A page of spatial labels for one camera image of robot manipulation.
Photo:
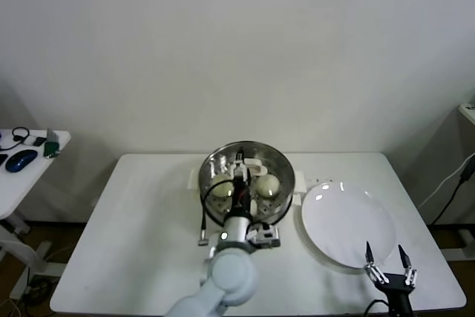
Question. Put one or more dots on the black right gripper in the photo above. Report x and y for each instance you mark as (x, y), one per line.
(399, 291)

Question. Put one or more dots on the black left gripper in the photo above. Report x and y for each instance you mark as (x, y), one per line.
(241, 194)

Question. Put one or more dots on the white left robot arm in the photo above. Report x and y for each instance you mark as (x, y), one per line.
(230, 276)

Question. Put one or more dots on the stainless steel steamer basket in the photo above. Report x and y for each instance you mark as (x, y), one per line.
(302, 183)

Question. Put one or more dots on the white round plate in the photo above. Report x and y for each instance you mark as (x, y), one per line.
(345, 220)

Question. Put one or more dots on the white power strip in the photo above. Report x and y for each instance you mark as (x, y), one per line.
(321, 179)

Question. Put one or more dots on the green handheld device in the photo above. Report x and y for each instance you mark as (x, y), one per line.
(52, 146)

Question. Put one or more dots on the white side table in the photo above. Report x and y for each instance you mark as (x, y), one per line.
(37, 183)

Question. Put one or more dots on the small white black device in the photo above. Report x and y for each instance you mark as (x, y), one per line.
(34, 141)

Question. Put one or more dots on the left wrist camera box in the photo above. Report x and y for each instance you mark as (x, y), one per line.
(265, 235)

